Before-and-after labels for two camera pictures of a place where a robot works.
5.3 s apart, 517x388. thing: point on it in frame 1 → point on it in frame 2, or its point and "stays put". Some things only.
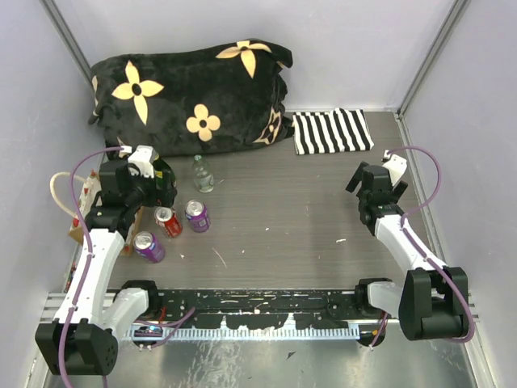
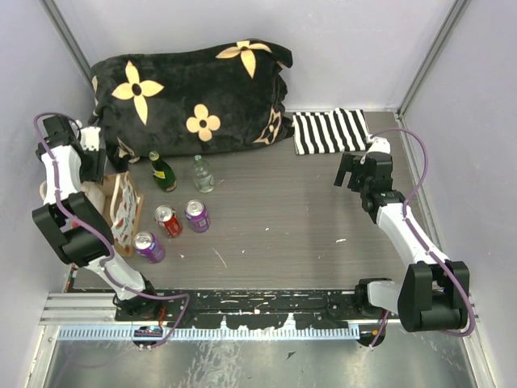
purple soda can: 197,213 stays put
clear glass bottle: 203,178 stays put
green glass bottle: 165,177 stays put
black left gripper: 159,197 → 96,174
